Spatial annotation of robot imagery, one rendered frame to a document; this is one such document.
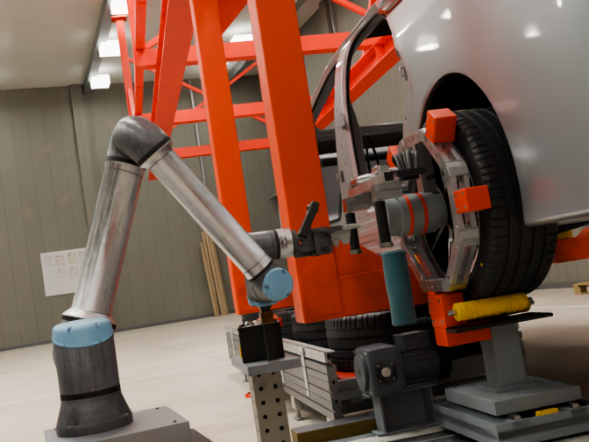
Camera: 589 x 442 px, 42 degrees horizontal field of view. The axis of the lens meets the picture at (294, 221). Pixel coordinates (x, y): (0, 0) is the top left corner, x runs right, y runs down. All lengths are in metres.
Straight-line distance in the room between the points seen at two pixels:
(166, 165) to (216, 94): 2.93
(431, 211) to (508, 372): 0.59
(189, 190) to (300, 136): 1.00
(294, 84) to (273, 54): 0.14
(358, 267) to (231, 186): 2.02
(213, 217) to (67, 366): 0.54
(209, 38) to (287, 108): 2.15
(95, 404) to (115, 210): 0.55
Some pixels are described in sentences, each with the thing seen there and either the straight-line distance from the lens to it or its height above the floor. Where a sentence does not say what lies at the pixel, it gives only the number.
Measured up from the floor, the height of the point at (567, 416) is 0.15.
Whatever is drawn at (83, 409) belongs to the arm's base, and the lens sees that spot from 2.01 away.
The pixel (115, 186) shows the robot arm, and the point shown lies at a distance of 2.23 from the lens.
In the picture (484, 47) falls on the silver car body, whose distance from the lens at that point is 2.49.
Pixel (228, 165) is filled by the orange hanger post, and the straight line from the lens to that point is 4.94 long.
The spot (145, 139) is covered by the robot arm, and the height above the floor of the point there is 1.13.
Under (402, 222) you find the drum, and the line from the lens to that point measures 2.57.
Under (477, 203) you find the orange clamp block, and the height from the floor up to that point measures 0.83.
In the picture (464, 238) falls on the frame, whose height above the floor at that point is 0.74.
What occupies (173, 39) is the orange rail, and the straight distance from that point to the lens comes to 7.23.
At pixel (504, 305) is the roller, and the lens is 2.60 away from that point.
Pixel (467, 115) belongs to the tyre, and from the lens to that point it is 2.61.
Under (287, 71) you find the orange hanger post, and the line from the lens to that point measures 3.09.
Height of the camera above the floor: 0.70
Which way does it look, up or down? 4 degrees up
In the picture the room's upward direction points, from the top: 9 degrees counter-clockwise
